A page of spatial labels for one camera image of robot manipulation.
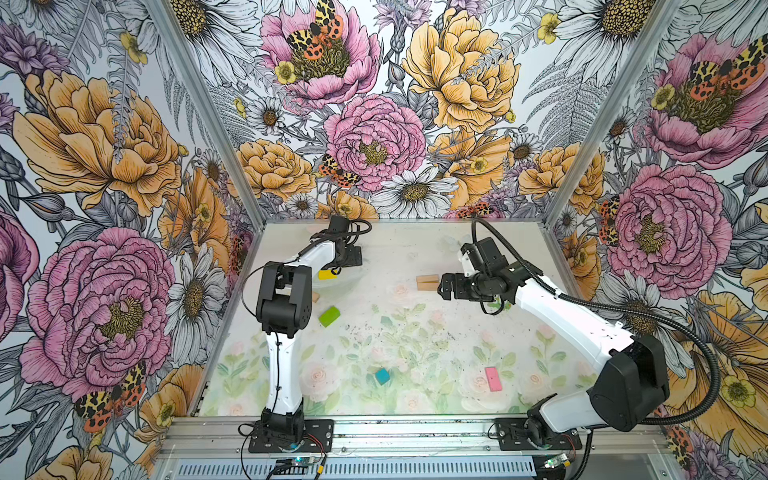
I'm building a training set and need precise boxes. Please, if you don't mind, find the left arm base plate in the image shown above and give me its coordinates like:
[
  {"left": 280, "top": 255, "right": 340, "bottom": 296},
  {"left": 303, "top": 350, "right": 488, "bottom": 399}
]
[{"left": 247, "top": 419, "right": 335, "bottom": 454}]

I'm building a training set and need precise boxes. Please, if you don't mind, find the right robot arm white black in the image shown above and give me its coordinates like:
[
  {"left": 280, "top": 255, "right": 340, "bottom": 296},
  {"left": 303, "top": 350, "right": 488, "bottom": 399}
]
[{"left": 437, "top": 238, "right": 670, "bottom": 448}]

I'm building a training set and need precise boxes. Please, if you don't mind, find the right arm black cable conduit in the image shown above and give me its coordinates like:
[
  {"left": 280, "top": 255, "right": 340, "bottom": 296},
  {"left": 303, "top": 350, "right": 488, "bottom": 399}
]
[{"left": 470, "top": 218, "right": 721, "bottom": 426}]

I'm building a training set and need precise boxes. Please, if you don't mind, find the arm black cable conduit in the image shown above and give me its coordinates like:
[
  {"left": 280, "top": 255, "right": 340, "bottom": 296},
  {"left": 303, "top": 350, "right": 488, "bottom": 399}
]
[
  {"left": 239, "top": 218, "right": 373, "bottom": 421},
  {"left": 470, "top": 218, "right": 721, "bottom": 426}
]

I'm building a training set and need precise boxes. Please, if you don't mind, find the white vented cable duct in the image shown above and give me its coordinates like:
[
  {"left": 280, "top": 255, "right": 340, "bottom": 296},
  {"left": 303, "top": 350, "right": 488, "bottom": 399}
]
[{"left": 171, "top": 456, "right": 536, "bottom": 479}]

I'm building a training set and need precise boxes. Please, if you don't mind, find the lime green block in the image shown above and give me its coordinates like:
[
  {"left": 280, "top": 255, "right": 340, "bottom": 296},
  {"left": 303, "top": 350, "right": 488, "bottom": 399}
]
[{"left": 318, "top": 306, "right": 341, "bottom": 328}]

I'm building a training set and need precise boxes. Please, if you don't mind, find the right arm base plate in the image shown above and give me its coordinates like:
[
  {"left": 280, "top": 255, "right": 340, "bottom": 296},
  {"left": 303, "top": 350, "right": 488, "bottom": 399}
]
[{"left": 486, "top": 417, "right": 582, "bottom": 452}]

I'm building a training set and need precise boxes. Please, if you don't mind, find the aluminium front rail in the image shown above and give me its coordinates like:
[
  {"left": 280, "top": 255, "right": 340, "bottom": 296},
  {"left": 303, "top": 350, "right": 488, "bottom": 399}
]
[{"left": 157, "top": 414, "right": 668, "bottom": 460}]

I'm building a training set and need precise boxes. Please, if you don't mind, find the yellow long block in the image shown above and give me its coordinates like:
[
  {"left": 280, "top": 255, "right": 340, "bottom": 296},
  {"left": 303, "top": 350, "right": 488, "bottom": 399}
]
[{"left": 318, "top": 270, "right": 338, "bottom": 281}]

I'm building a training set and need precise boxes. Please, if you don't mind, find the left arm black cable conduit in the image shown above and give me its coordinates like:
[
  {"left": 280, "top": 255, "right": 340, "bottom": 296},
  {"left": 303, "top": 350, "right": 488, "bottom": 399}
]
[{"left": 239, "top": 218, "right": 373, "bottom": 421}]

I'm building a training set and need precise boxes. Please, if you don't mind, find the pink block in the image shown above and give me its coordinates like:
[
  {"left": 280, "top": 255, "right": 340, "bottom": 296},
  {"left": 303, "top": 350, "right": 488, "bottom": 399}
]
[{"left": 484, "top": 367, "right": 503, "bottom": 392}]

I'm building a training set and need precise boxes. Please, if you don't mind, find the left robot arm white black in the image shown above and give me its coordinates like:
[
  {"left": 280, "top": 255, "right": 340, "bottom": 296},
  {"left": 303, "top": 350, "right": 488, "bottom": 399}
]
[{"left": 252, "top": 215, "right": 372, "bottom": 446}]

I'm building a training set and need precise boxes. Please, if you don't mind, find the teal cube block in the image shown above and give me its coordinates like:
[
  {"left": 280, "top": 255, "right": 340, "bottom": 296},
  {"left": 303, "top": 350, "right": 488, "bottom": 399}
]
[{"left": 374, "top": 368, "right": 391, "bottom": 385}]

